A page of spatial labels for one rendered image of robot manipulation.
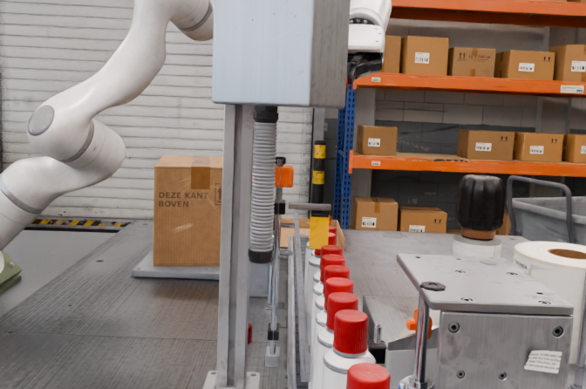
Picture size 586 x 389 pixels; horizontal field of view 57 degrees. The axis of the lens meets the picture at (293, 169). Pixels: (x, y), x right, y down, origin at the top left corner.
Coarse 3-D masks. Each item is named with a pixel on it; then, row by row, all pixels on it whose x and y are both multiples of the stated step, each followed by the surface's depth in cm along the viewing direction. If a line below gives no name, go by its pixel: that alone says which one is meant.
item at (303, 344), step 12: (300, 252) 122; (300, 264) 113; (300, 276) 105; (300, 288) 98; (300, 300) 92; (300, 312) 86; (300, 324) 81; (300, 336) 77; (300, 348) 73; (300, 360) 71; (300, 372) 69
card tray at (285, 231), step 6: (288, 222) 206; (300, 222) 206; (306, 222) 206; (330, 222) 206; (336, 222) 206; (282, 228) 205; (288, 228) 205; (294, 228) 206; (300, 228) 206; (306, 228) 207; (282, 234) 195; (288, 234) 195; (294, 234) 196; (300, 234) 196; (306, 234) 197; (342, 234) 184; (282, 240) 186; (288, 240) 186; (342, 240) 183; (282, 246) 178; (288, 246) 178; (342, 246) 181
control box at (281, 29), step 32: (224, 0) 75; (256, 0) 72; (288, 0) 69; (320, 0) 68; (224, 32) 75; (256, 32) 72; (288, 32) 69; (320, 32) 69; (224, 64) 76; (256, 64) 73; (288, 64) 70; (320, 64) 69; (224, 96) 76; (256, 96) 73; (288, 96) 70; (320, 96) 70
